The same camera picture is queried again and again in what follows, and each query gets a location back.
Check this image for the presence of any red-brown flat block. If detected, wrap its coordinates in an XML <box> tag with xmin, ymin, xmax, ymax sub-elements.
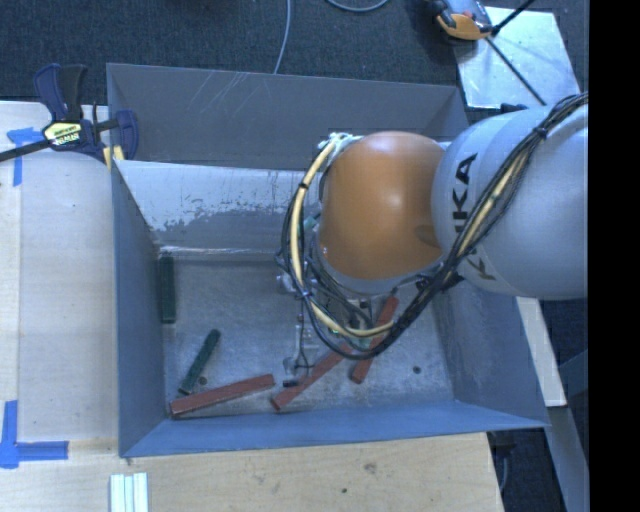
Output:
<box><xmin>270</xmin><ymin>343</ymin><xmax>353</xmax><ymax>413</ymax></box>
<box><xmin>168</xmin><ymin>373</ymin><xmax>277</xmax><ymax>419</ymax></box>
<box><xmin>349</xmin><ymin>295</ymin><xmax>402</xmax><ymax>386</ymax></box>

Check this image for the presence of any dark green flat block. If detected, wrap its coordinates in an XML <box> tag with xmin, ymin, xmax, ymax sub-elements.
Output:
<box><xmin>158</xmin><ymin>254</ymin><xmax>178</xmax><ymax>324</ymax></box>
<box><xmin>177</xmin><ymin>328</ymin><xmax>223</xmax><ymax>397</ymax></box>

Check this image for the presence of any grey metal bin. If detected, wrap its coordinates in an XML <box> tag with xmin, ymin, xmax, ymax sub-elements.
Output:
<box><xmin>105</xmin><ymin>62</ymin><xmax>552</xmax><ymax>459</ymax></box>

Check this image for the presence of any pale wood flat board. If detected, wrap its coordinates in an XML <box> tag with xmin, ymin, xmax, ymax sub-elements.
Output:
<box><xmin>17</xmin><ymin>148</ymin><xmax>121</xmax><ymax>444</ymax></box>

